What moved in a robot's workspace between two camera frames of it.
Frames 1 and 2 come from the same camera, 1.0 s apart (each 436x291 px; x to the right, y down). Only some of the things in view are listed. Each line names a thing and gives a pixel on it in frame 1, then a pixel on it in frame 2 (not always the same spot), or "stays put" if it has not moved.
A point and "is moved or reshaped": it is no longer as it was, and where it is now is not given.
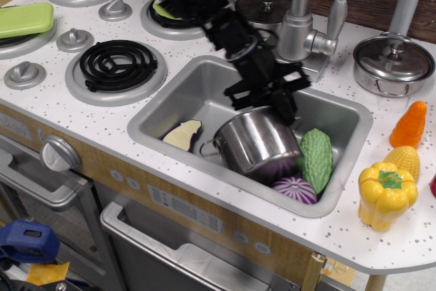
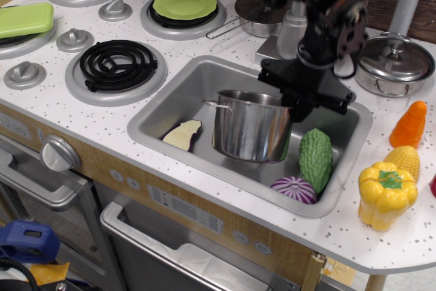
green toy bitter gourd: x=317 y=157 stays put
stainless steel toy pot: x=255 y=138 is moved or reshaped
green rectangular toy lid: x=20 y=20 stays put
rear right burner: x=159 y=24 stays put
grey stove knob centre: x=114 y=10 stays put
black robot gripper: x=267 y=84 → x=301 y=80
